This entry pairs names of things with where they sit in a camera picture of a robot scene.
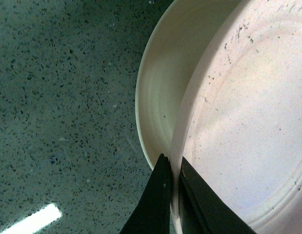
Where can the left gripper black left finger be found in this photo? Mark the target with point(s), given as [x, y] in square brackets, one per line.
[152, 213]

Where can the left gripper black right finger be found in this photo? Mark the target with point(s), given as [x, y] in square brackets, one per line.
[201, 210]

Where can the pink plate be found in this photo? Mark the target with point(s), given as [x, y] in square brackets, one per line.
[240, 121]

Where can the cream white plate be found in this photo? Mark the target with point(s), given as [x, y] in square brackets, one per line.
[172, 53]

